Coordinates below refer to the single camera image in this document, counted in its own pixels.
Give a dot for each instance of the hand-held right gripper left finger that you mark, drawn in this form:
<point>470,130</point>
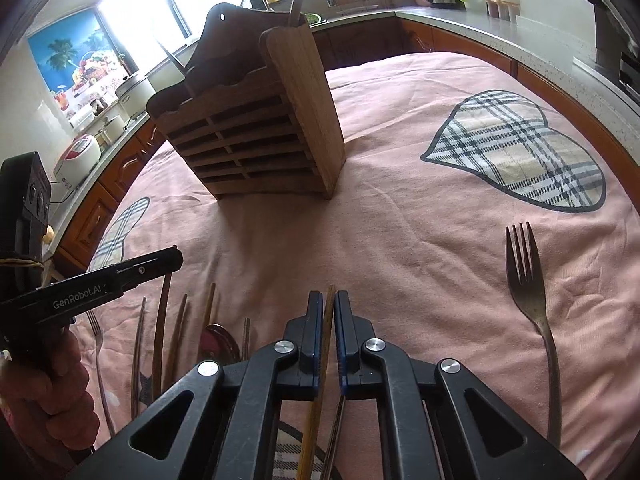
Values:
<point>315,340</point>

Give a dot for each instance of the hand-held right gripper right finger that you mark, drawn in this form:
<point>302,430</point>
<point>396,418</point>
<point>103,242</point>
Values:
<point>342,340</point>

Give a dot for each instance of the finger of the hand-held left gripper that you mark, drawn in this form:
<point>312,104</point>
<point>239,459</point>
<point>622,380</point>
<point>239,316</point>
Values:
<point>150,265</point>

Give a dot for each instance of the wooden chopstick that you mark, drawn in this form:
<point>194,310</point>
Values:
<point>246,335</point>
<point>183,332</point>
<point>176,340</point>
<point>207,310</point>
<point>328,320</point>
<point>213,305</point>

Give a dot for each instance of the metal spoon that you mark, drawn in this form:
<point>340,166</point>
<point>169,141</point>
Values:
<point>217,344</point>

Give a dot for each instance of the metal fork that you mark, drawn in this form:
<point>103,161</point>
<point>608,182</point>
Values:
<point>527,290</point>
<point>101,365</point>

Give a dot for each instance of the wooden utensil holder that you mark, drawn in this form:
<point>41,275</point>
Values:
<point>302,110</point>

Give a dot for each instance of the person's left hand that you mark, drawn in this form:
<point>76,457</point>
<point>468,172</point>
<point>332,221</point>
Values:
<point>65,400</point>

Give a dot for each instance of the yellow duck toy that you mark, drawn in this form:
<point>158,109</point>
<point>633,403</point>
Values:
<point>48,233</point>

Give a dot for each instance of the white and pink rice cooker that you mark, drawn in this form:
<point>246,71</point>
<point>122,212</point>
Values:
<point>77,160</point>

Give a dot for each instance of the small white cooker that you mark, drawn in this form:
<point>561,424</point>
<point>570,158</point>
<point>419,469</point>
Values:
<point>112,127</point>

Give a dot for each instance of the pink plaid-heart tablecloth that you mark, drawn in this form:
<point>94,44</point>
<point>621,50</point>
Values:
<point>400,235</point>

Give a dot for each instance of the large white rice cooker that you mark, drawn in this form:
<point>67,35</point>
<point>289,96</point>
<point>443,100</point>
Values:
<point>136,95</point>

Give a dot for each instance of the kitchen window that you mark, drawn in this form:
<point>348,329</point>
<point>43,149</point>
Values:
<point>150,10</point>

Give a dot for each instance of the green colander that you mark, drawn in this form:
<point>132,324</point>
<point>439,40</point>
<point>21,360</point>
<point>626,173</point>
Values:
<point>314,20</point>

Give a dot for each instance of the gas stove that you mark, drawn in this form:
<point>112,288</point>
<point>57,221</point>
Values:
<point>630,77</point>

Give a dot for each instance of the tropical fruit wall poster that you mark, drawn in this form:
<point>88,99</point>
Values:
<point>65,55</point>

